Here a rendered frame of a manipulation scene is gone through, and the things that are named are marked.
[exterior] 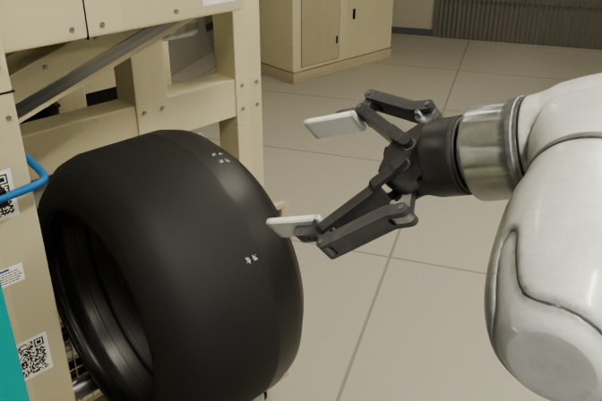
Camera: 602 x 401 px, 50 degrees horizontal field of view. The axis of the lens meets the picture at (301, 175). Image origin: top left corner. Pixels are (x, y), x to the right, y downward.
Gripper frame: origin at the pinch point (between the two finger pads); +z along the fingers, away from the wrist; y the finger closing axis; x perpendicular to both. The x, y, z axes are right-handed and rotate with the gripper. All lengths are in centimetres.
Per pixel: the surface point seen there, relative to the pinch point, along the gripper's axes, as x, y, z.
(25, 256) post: 1, -10, 49
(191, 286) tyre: -18.4, -4.6, 33.5
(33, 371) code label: -14, -22, 57
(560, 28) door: -466, 550, 164
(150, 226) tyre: -10.0, 1.7, 38.5
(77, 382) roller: -40, -17, 84
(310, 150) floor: -239, 219, 244
